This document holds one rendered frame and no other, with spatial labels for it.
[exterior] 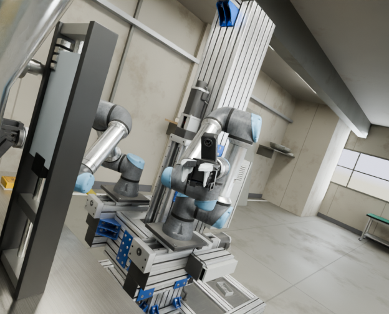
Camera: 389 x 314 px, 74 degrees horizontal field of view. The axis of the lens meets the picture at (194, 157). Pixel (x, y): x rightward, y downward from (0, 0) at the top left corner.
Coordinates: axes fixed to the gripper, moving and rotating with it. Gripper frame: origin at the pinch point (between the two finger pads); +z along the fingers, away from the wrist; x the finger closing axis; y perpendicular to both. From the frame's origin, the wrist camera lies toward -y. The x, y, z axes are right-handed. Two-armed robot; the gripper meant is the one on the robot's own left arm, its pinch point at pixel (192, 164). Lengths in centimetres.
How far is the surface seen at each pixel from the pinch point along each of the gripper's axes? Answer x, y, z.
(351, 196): -243, 68, -777
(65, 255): 27.7, 30.1, 5.9
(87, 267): 20.5, 31.1, 5.6
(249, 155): 39, 6, -541
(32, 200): 28.8, 13.6, 17.3
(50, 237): 19.5, 18.3, 20.2
